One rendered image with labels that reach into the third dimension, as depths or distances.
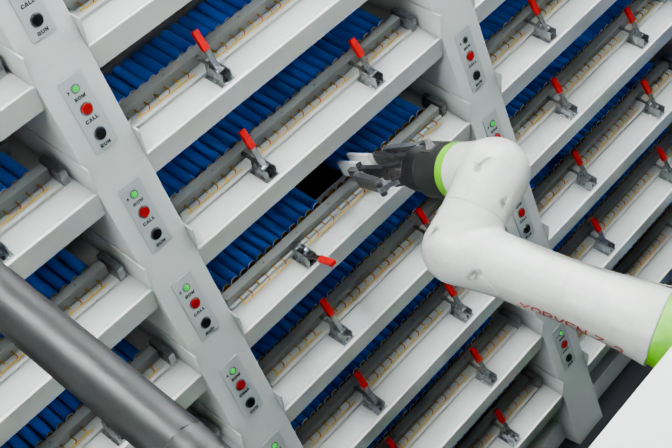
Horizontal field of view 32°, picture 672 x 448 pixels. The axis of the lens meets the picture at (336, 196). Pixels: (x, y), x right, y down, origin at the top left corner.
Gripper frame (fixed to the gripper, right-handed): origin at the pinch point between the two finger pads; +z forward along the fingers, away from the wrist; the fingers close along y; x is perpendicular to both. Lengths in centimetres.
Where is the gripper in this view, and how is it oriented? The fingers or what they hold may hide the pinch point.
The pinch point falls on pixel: (357, 164)
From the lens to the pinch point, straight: 206.7
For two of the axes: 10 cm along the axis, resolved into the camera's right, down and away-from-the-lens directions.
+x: 4.7, 7.9, 3.9
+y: -6.7, 6.1, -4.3
